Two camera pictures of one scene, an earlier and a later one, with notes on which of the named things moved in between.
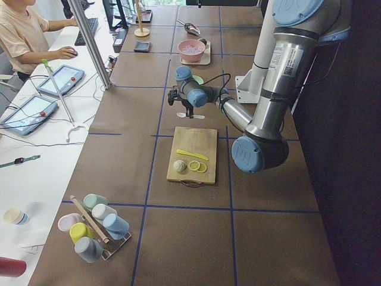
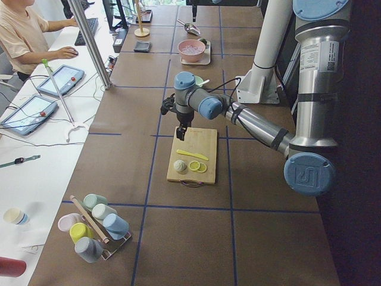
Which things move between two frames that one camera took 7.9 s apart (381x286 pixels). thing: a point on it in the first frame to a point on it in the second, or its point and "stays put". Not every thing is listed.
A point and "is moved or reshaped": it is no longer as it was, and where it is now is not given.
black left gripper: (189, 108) to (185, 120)
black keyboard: (93, 22) stays put
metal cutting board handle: (190, 183) stays put
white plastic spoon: (196, 116) is moved or reshaped
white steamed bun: (180, 165) stays put
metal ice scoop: (190, 28) stays put
